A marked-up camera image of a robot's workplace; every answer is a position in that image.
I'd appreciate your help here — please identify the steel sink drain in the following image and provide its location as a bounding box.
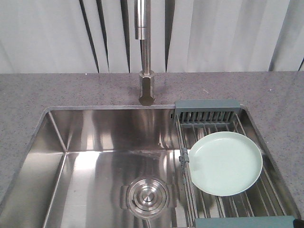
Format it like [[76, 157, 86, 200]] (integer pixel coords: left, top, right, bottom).
[[120, 177, 177, 219]]

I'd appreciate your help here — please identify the white pleated curtain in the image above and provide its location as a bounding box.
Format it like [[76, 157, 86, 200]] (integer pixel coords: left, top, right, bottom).
[[0, 0, 304, 73]]

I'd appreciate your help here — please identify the stainless steel sink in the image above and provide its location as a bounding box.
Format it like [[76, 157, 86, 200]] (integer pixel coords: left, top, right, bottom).
[[0, 105, 302, 228]]

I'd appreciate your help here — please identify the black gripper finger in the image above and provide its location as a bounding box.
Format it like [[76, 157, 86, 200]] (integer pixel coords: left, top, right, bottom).
[[294, 219, 304, 228]]

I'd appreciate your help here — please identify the light green round plate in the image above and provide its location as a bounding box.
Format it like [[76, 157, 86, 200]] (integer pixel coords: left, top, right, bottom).
[[189, 131, 263, 196]]

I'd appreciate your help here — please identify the stainless steel faucet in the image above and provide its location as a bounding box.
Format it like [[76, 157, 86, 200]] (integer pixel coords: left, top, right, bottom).
[[134, 0, 155, 106]]

